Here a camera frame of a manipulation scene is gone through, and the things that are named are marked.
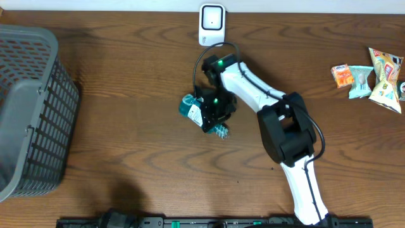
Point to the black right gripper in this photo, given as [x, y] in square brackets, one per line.
[213, 120]

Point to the teal mouthwash bottle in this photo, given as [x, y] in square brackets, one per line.
[190, 107]

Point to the orange tissue pack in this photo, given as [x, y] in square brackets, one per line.
[342, 75]

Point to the light teal small packet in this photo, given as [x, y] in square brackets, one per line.
[360, 87]

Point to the yellow snack bag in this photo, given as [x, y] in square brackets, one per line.
[387, 67]

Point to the green round-label packet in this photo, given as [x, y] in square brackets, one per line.
[401, 90]

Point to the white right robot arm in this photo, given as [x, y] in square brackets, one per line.
[288, 133]

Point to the white barcode scanner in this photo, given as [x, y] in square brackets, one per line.
[211, 24]

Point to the grey plastic shopping basket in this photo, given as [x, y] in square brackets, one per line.
[39, 108]

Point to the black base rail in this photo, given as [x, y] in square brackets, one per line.
[131, 221]

